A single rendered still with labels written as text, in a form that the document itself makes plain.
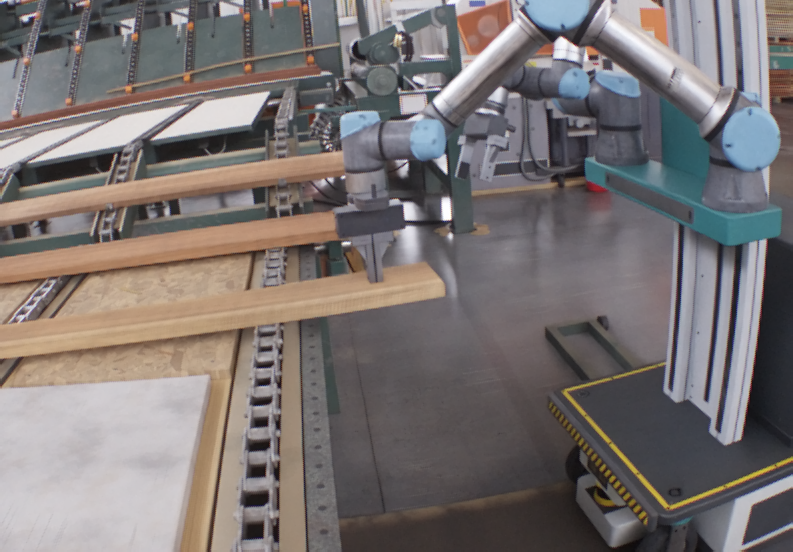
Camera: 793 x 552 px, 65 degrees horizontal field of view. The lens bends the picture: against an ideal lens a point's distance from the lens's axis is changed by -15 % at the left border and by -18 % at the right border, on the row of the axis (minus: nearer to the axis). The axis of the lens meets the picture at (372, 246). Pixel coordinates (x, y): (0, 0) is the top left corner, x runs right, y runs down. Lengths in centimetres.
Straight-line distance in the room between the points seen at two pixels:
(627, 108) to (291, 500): 128
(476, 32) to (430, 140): 435
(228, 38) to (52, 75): 194
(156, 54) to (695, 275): 612
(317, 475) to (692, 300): 125
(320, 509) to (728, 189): 96
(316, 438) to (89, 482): 34
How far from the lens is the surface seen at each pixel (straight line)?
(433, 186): 592
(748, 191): 142
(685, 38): 179
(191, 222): 254
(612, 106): 181
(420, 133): 132
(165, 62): 716
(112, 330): 142
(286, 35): 710
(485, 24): 569
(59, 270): 199
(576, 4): 121
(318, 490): 93
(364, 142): 135
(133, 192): 254
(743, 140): 125
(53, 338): 146
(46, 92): 748
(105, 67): 738
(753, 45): 159
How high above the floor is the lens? 137
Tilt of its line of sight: 17 degrees down
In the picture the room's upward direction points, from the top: 6 degrees counter-clockwise
